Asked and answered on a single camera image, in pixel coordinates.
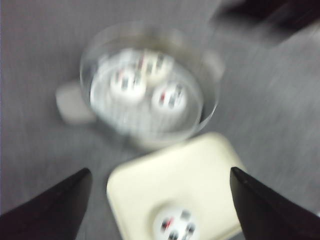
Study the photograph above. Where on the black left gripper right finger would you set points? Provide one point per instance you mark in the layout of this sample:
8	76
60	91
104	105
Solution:
264	214

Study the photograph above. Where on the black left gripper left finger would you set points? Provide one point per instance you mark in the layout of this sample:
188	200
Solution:
55	214

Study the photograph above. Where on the white panda bun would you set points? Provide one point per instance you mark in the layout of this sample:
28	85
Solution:
170	99
175	223

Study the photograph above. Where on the cream panda bun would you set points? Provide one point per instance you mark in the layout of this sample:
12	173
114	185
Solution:
127	86
154	66

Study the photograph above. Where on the beige plastic tray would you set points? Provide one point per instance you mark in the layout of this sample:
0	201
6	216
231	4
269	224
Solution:
193	176

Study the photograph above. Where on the stainless steel pot grey handles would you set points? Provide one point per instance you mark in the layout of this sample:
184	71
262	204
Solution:
87	100

